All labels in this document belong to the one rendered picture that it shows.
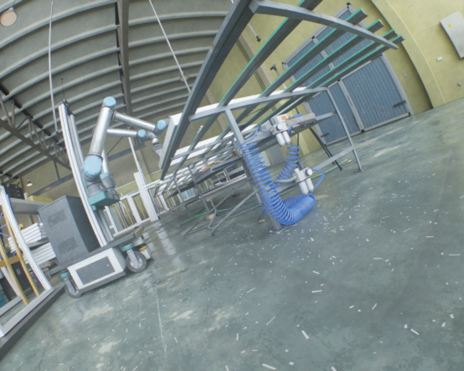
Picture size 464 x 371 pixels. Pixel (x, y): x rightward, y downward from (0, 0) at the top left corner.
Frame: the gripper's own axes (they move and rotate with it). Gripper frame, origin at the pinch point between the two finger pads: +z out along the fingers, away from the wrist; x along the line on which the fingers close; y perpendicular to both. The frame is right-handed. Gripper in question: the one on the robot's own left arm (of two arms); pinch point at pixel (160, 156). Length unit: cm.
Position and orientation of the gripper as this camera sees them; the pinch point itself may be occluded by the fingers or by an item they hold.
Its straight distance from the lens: 247.5
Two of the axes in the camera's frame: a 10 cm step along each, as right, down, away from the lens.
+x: -8.3, 3.8, -4.0
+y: -3.8, 1.3, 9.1
